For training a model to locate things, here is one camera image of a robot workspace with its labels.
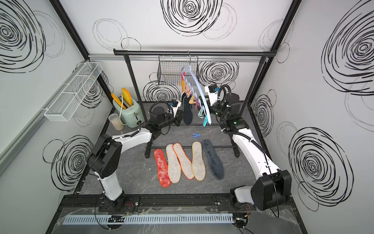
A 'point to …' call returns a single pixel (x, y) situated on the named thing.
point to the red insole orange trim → (162, 168)
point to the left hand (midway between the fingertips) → (186, 111)
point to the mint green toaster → (132, 116)
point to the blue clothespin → (196, 135)
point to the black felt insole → (187, 110)
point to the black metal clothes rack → (237, 146)
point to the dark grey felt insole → (215, 165)
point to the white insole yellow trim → (198, 167)
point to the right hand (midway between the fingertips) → (197, 99)
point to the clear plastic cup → (116, 121)
